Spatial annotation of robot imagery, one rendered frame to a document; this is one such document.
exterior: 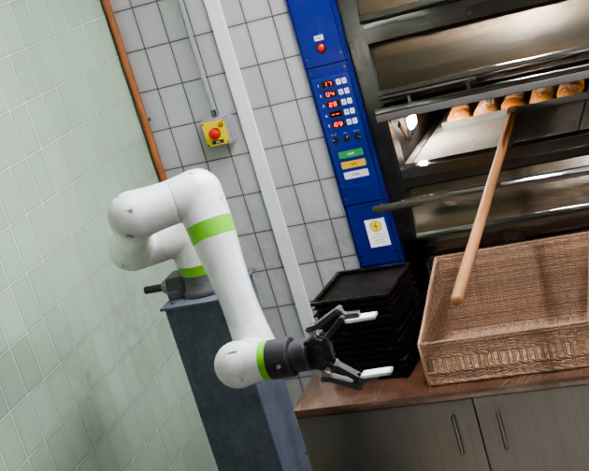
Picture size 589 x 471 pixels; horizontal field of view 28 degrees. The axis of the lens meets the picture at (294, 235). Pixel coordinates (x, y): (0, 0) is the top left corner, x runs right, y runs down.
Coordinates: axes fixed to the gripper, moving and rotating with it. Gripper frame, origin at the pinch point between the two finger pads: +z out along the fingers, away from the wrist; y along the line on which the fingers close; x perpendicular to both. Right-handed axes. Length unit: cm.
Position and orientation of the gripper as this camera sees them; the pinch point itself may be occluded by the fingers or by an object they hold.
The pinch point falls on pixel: (379, 343)
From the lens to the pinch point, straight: 260.9
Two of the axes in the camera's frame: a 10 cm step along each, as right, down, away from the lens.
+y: 2.8, 9.2, 2.7
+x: -2.8, 3.4, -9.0
